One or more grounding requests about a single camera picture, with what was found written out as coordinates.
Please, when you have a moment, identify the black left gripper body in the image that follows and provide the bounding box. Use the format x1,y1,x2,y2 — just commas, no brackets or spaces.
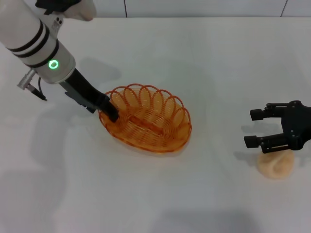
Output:
59,68,109,110

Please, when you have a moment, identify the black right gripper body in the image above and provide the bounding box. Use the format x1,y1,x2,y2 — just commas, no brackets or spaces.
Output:
280,100,311,151

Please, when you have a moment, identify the round pale bread bun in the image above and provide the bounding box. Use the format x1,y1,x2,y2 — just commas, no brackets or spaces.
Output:
257,150,295,180

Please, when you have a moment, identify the orange plastic wire basket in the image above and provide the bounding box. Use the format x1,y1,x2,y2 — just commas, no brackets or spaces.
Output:
98,83,192,154

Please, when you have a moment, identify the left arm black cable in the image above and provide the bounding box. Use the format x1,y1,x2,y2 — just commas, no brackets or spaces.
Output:
16,68,48,101

